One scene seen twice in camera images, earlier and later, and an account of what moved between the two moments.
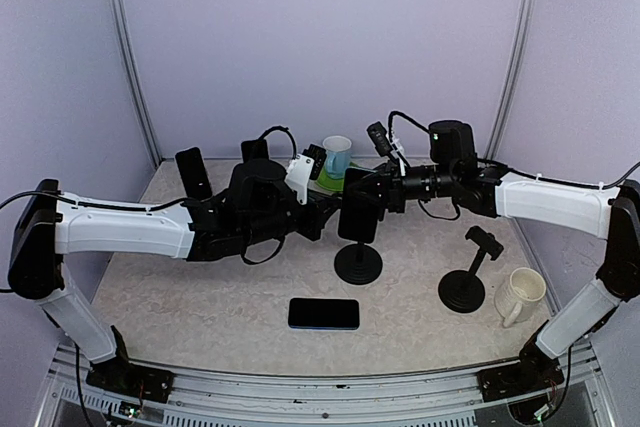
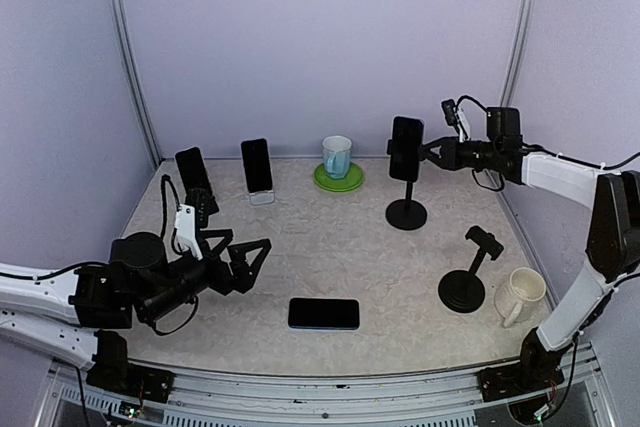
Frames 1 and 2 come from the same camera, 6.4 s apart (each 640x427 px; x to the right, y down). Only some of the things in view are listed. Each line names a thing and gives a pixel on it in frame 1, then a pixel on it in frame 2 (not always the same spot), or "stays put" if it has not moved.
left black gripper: x=319 y=209 -> x=241 y=279
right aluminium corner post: x=522 y=46 stays put
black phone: x=324 y=313 stays put
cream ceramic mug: x=516 y=298 stays put
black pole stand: x=464 y=291 stays put
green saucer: x=329 y=182 stays put
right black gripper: x=393 y=184 -> x=450 y=157
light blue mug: x=338 y=153 stays put
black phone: x=362 y=201 -> x=406 y=148
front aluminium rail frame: x=220 y=397 stays put
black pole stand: x=358 y=263 -> x=407 y=214
